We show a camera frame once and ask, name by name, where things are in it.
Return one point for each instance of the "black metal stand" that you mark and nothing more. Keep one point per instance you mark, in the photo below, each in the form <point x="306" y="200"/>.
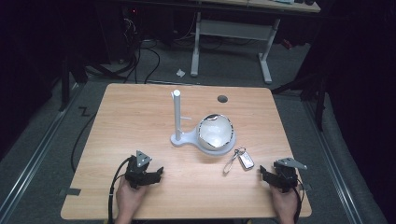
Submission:
<point x="73" y="68"/>
<point x="311" y="87"/>

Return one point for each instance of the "silver car key fob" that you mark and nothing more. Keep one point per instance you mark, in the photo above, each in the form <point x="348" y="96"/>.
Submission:
<point x="246" y="160"/>

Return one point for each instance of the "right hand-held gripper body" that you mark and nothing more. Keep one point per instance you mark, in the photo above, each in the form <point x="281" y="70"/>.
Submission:
<point x="288" y="174"/>

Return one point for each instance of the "white stand with pole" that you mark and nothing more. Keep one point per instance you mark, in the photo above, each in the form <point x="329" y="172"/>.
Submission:
<point x="176" y="124"/>

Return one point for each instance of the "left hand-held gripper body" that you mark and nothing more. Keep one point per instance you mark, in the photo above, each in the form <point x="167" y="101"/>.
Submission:
<point x="139" y="168"/>

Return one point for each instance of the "grey tape strip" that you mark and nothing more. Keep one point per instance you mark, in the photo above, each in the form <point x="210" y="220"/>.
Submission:
<point x="71" y="192"/>

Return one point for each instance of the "white desk frame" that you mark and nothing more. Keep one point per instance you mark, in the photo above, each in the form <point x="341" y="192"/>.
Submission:
<point x="230" y="30"/>

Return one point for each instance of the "black table grommet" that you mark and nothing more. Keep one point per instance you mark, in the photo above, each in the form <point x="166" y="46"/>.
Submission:
<point x="222" y="99"/>

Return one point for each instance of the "crumpled white paper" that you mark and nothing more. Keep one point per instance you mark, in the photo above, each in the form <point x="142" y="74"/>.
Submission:
<point x="180" y="73"/>

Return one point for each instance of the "metal floor rail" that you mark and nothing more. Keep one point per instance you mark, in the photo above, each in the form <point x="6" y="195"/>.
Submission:
<point x="336" y="168"/>
<point x="34" y="158"/>

